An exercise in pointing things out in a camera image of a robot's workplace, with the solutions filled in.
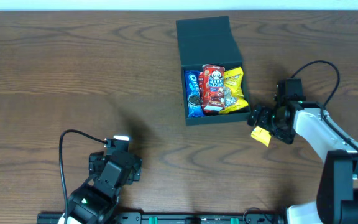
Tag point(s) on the dark green box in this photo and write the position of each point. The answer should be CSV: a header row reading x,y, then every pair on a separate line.
x,y
208,41

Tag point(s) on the blue Oreo cookie pack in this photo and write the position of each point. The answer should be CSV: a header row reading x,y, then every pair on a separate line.
x,y
193,98

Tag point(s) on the small yellow snack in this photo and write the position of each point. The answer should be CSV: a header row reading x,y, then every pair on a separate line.
x,y
261,135

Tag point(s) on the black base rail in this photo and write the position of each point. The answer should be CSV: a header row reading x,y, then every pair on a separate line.
x,y
138,218

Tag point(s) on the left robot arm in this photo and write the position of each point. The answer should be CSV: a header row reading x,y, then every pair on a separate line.
x,y
97,197

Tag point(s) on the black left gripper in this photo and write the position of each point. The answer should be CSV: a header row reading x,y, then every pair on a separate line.
x,y
95,162

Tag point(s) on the red dried fruit snack bag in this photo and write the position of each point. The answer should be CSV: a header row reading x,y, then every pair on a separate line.
x,y
200,84

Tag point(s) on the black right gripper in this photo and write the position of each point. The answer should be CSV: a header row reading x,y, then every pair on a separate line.
x,y
265,119

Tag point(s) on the yellow nut snack bag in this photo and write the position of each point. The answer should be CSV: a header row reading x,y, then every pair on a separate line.
x,y
234,100

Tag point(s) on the red Hello Panda snack pack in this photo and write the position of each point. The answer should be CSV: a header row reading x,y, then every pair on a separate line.
x,y
213,93

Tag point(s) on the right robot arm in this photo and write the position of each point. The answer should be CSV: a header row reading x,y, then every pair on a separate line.
x,y
337,197

